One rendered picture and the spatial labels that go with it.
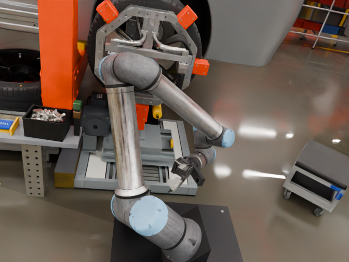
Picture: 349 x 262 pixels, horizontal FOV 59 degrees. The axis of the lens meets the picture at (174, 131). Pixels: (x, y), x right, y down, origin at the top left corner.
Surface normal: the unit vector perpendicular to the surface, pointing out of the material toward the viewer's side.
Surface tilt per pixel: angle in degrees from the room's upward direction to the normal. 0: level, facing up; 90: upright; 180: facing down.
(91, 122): 90
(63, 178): 90
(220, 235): 0
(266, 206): 0
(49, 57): 90
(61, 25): 90
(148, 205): 43
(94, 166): 0
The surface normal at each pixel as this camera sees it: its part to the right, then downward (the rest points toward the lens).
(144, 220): -0.52, -0.59
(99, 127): 0.10, 0.57
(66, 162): 0.18, -0.82
